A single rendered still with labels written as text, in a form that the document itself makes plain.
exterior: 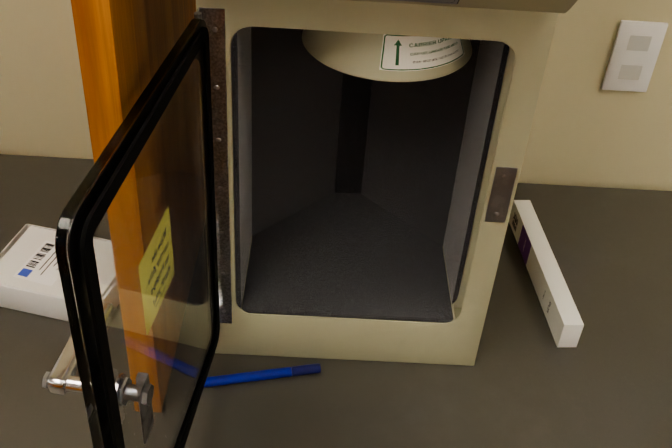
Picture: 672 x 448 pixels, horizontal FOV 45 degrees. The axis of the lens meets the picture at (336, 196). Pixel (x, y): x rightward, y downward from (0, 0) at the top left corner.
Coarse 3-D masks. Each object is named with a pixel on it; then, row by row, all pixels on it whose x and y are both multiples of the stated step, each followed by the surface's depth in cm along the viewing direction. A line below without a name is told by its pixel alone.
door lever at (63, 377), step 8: (72, 344) 62; (64, 352) 61; (72, 352) 61; (64, 360) 61; (72, 360) 61; (56, 368) 60; (64, 368) 60; (72, 368) 60; (48, 376) 59; (56, 376) 59; (64, 376) 59; (72, 376) 60; (48, 384) 59; (56, 384) 59; (64, 384) 59; (72, 384) 59; (80, 384) 59; (56, 392) 59; (64, 392) 59; (80, 392) 59
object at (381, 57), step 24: (312, 48) 80; (336, 48) 77; (360, 48) 76; (384, 48) 75; (408, 48) 76; (432, 48) 76; (456, 48) 78; (360, 72) 76; (384, 72) 76; (408, 72) 76; (432, 72) 77
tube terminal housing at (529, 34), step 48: (240, 0) 70; (288, 0) 70; (336, 0) 70; (528, 48) 73; (528, 96) 76; (480, 192) 86; (480, 240) 86; (480, 288) 90; (240, 336) 95; (288, 336) 95; (336, 336) 95; (384, 336) 95; (432, 336) 95; (480, 336) 95
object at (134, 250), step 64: (192, 64) 67; (128, 128) 53; (192, 128) 69; (128, 192) 55; (192, 192) 72; (64, 256) 46; (128, 256) 57; (192, 256) 75; (128, 320) 58; (192, 320) 79; (192, 384) 82
